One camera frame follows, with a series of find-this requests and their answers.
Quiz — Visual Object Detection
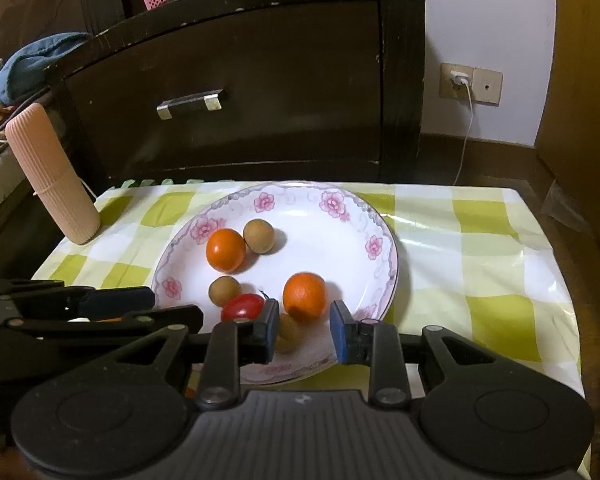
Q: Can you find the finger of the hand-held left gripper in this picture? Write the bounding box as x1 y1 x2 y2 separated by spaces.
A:
2 304 204 341
0 278 156 320

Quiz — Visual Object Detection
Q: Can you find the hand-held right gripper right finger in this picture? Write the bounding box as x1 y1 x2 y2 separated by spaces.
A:
329 299 511 408

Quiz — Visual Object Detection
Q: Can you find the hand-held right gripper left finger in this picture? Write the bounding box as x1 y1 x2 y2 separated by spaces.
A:
87 299 281 408

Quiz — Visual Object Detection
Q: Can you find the brown longan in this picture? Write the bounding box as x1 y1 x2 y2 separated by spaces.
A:
277 312 301 353
243 219 277 256
209 276 242 307

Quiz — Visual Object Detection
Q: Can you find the orange tangerine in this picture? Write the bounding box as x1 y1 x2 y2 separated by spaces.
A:
282 272 328 323
206 228 247 273

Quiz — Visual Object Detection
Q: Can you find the white floral plate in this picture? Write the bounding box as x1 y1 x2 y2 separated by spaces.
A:
151 181 400 386

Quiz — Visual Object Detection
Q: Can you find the red cherry tomato with stem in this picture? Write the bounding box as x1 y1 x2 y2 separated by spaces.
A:
221 293 267 323

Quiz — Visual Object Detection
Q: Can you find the pink ribbed cylinder container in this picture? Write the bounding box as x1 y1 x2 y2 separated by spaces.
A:
5 104 102 246

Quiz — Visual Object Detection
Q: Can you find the yellow checked tablecloth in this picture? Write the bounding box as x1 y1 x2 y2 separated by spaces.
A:
32 180 588 476

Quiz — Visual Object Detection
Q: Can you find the dark wooden cabinet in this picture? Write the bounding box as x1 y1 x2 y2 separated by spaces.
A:
45 0 426 196

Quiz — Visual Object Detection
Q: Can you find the blue cloth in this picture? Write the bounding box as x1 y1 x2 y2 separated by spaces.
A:
0 32 91 106

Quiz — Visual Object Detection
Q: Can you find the wooden wardrobe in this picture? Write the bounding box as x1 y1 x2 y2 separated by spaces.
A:
535 0 600 281

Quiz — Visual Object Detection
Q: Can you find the silver cabinet handle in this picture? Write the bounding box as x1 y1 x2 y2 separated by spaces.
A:
156 89 224 121

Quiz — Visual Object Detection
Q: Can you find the white charging cable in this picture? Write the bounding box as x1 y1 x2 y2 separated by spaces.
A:
452 82 476 186

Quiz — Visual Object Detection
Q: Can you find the beige wall socket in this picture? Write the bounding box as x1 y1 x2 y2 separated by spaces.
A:
439 62 504 107

